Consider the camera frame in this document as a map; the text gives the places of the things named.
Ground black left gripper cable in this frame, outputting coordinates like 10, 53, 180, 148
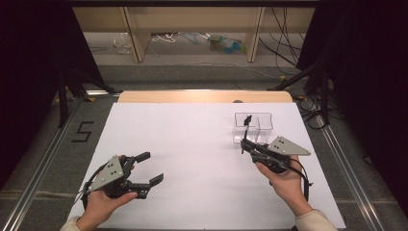
81, 163, 109, 210

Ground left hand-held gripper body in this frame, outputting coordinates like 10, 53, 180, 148
81, 154, 152, 200

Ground beige wooden bench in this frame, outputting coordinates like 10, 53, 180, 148
72, 6, 317, 64

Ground tangled black floor cables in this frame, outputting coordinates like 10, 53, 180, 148
294, 92, 331, 129

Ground black metal stand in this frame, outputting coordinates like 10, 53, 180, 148
57, 68, 123, 129
268, 57, 331, 126

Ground black slender stick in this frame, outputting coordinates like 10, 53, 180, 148
242, 115, 253, 155

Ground white sheet table cover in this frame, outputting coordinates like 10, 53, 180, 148
67, 101, 347, 230

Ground clear plastic divided container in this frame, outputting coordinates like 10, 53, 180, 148
232, 112, 274, 144

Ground person's left hand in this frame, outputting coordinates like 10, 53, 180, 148
76, 154, 139, 231

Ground black curtain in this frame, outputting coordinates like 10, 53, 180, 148
0, 0, 104, 191
297, 0, 408, 206

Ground white coiled cable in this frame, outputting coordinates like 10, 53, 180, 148
150, 32, 181, 43

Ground silver metal floor rail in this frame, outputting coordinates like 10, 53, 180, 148
0, 92, 86, 231
316, 115, 383, 231

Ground person's right hand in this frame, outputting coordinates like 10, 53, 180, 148
255, 155, 314, 217

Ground clear plastic bottle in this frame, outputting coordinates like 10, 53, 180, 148
113, 32, 133, 55

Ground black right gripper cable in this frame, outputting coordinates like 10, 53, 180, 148
290, 158, 314, 201

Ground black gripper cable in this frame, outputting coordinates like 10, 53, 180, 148
81, 163, 109, 210
290, 158, 314, 201

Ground colourful snack packet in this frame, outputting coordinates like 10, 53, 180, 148
208, 33, 246, 55

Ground hanging black cable bundle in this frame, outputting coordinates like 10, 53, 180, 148
258, 6, 306, 68

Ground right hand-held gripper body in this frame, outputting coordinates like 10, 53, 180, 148
251, 135, 312, 175

